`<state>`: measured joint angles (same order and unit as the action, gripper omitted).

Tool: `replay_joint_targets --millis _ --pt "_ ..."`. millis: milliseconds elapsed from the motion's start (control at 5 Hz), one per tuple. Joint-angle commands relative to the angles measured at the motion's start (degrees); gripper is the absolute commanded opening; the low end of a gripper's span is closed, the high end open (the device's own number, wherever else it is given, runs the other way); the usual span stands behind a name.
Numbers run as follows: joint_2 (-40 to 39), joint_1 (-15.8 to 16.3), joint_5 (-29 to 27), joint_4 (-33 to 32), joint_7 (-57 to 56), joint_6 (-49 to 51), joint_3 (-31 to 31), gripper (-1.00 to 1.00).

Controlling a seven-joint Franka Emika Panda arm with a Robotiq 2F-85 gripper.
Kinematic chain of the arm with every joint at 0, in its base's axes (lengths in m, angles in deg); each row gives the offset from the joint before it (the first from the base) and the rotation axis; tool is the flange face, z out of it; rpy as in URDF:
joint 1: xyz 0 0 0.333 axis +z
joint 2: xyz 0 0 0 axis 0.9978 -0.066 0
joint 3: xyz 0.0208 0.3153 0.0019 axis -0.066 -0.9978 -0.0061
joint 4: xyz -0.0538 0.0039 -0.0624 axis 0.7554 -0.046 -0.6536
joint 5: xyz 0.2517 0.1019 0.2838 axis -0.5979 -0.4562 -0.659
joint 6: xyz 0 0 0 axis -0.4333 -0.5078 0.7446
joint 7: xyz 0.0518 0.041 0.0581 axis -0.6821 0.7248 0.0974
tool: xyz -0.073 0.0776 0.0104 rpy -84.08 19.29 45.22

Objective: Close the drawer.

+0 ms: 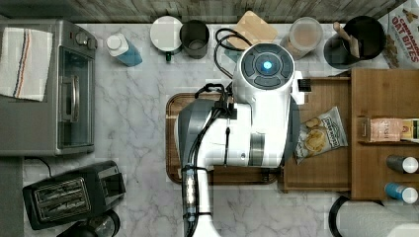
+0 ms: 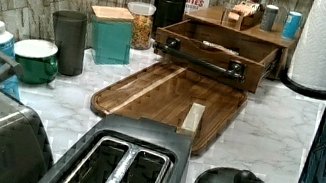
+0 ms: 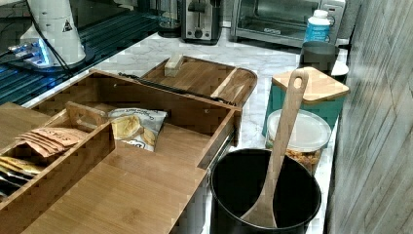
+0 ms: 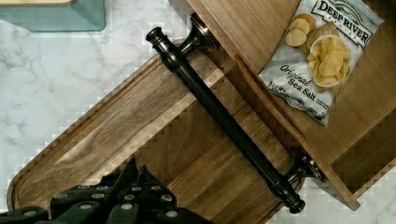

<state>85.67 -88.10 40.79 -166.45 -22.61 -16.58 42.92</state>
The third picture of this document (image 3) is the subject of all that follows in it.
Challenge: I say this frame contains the orange tea bag packets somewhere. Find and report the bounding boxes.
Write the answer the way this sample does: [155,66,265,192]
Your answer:
[16,127,88,158]

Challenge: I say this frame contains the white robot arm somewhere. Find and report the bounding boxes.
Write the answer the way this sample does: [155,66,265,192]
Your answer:
[8,0,95,73]

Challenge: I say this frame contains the blue bottle with white cap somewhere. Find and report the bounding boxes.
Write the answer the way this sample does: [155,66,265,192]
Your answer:
[304,10,330,42]

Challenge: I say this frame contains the silver toaster oven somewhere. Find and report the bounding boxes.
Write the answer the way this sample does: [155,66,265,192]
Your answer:
[231,0,346,48]

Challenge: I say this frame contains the wooden spatula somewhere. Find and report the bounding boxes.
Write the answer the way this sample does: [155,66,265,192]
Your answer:
[241,68,309,228]

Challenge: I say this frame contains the small wooden block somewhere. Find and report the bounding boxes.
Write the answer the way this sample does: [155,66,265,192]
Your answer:
[164,54,183,77]

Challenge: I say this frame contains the yellow tea bag packets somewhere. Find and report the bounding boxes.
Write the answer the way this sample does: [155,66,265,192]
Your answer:
[0,156,43,175]

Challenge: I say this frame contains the teal canister with wooden lid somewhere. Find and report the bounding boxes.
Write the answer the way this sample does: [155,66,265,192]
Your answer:
[262,66,350,136]

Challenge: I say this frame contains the black silver toaster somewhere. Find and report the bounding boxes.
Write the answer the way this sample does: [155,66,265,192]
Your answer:
[181,0,222,45]

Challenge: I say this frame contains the wooden cutting board tray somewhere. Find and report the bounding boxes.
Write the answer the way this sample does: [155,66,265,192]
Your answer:
[140,56,257,107]

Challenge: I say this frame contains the chips snack bag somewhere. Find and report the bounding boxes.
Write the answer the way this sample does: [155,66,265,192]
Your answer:
[108,108,168,151]

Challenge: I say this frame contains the black utensil pot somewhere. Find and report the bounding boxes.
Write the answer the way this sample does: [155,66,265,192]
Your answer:
[208,148,322,234]

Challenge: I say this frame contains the clear plastic lidded jar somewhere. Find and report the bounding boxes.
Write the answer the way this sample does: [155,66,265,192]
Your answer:
[286,110,331,175]

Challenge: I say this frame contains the dark grey cup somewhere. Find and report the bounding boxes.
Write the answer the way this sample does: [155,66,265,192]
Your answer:
[299,41,339,75]

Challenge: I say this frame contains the wooden drawer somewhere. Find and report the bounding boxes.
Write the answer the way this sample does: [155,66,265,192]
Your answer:
[31,70,242,169]

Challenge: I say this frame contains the wooden organizer cabinet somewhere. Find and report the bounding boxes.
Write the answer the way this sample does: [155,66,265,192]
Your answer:
[0,100,208,234]

